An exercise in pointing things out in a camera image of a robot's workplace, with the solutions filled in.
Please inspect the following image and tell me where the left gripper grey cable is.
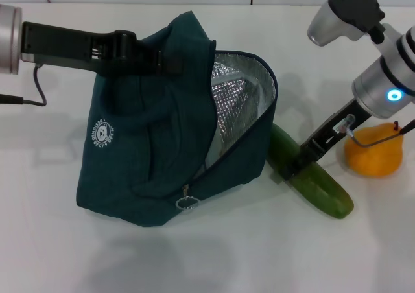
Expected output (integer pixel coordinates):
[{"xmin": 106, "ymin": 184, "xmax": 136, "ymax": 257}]
[{"xmin": 0, "ymin": 64, "xmax": 48, "ymax": 108}]

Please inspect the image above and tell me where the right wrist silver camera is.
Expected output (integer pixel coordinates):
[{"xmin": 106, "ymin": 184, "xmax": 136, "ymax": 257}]
[{"xmin": 307, "ymin": 0, "xmax": 386, "ymax": 47}]

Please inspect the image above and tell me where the green cucumber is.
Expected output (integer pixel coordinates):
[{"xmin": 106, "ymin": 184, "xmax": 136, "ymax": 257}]
[{"xmin": 265, "ymin": 123, "xmax": 355, "ymax": 220}]

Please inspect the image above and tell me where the dark teal insulated lunch bag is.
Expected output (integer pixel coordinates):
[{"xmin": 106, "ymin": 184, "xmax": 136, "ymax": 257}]
[{"xmin": 75, "ymin": 10, "xmax": 278, "ymax": 229}]

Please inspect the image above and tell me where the orange pear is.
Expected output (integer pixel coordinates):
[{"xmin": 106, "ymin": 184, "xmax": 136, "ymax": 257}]
[{"xmin": 343, "ymin": 121, "xmax": 405, "ymax": 178}]

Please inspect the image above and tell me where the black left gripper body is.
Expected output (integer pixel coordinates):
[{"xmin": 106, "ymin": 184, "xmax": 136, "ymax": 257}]
[{"xmin": 21, "ymin": 20, "xmax": 140, "ymax": 77}]

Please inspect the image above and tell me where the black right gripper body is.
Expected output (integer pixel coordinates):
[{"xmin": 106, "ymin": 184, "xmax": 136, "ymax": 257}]
[{"xmin": 298, "ymin": 97, "xmax": 374, "ymax": 165}]

